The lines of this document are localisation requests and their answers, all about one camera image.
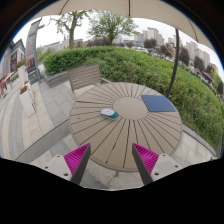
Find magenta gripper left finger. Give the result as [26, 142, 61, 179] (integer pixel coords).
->
[43, 144, 91, 185]

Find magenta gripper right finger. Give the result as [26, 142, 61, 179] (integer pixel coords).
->
[132, 143, 182, 185]

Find blue mouse pad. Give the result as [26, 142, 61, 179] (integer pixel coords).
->
[142, 95, 175, 112]

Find white and teal computer mouse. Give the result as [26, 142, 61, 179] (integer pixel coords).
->
[101, 108, 119, 120]

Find round slatted wooden table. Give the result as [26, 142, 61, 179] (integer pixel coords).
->
[70, 82, 182, 172]

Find green trimmed hedge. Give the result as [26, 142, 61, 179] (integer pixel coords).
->
[43, 46, 224, 147]

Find tall white planter box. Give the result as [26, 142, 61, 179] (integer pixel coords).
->
[19, 85, 36, 117]

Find slatted wooden chair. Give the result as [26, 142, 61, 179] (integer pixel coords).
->
[67, 64, 109, 101]

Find dark umbrella pole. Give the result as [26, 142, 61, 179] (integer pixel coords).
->
[165, 28, 180, 99]

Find white planter near building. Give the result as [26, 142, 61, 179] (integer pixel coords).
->
[16, 60, 27, 85]

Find tall grey sign pillar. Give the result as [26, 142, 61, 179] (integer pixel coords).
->
[25, 20, 43, 84]

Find beige patio umbrella canopy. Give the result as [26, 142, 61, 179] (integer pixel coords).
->
[32, 0, 214, 49]

